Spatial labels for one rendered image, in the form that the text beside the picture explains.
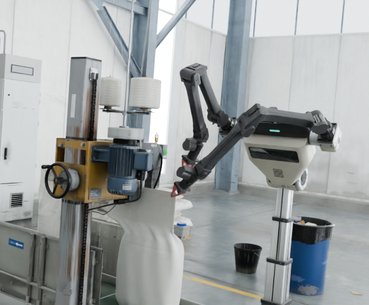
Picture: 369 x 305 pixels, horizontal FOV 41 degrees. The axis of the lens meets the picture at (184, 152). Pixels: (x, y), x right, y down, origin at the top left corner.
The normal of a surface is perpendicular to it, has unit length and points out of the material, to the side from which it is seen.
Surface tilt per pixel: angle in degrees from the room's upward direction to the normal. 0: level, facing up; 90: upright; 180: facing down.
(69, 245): 90
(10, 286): 90
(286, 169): 130
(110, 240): 90
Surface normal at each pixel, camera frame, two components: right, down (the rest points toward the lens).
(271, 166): -0.48, 0.64
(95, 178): 0.82, 0.09
